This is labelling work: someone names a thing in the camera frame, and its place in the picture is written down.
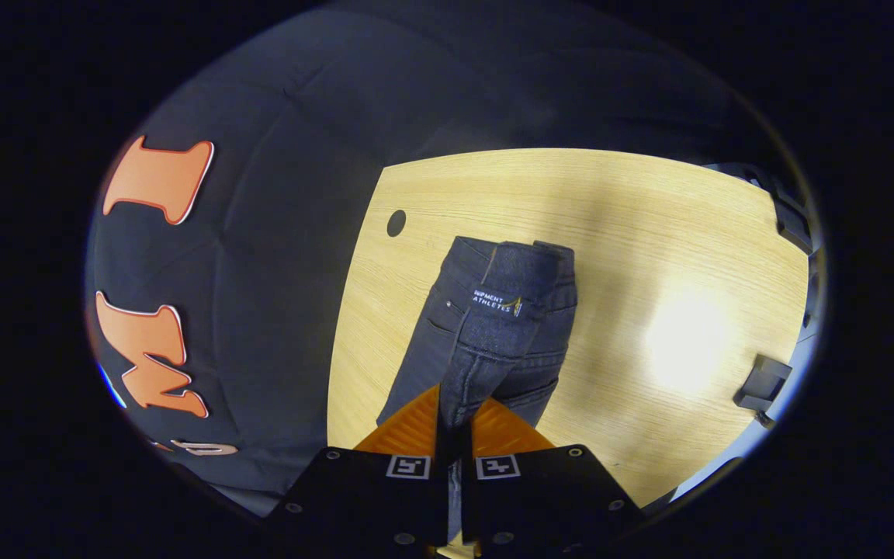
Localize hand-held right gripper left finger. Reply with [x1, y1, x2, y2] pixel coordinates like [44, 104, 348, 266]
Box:
[265, 383, 448, 556]

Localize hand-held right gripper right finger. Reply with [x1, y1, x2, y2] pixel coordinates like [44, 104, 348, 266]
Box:
[459, 398, 646, 554]

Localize black jeans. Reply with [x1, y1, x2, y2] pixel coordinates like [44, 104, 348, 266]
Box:
[376, 235, 578, 543]

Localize black table clamp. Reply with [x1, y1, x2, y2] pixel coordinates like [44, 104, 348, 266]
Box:
[757, 167, 814, 255]
[733, 353, 794, 414]

